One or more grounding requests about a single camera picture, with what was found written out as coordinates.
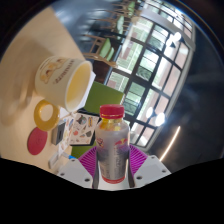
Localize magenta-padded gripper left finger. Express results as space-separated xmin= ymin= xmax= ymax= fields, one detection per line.
xmin=57 ymin=146 xmax=100 ymax=190

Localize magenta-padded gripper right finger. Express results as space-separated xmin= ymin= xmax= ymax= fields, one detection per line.
xmin=127 ymin=143 xmax=172 ymax=188

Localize red-capped clear drink bottle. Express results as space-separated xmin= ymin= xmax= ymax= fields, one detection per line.
xmin=95 ymin=104 xmax=131 ymax=185

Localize small white calculator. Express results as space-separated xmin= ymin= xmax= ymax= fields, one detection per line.
xmin=48 ymin=153 xmax=63 ymax=170

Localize long curved ceiling light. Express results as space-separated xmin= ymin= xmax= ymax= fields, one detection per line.
xmin=159 ymin=125 xmax=182 ymax=162

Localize black tablet with stickers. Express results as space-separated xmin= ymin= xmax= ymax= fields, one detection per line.
xmin=68 ymin=112 xmax=100 ymax=147

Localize flat round red coaster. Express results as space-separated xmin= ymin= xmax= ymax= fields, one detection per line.
xmin=26 ymin=126 xmax=49 ymax=156

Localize hanging pendant lamps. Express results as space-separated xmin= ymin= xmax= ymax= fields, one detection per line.
xmin=144 ymin=31 xmax=183 ymax=128

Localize wooden chairs with green seats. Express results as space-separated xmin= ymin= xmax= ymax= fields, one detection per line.
xmin=81 ymin=0 xmax=138 ymax=68

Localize cream mug with yellow handle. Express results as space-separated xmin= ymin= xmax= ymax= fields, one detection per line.
xmin=33 ymin=55 xmax=98 ymax=132

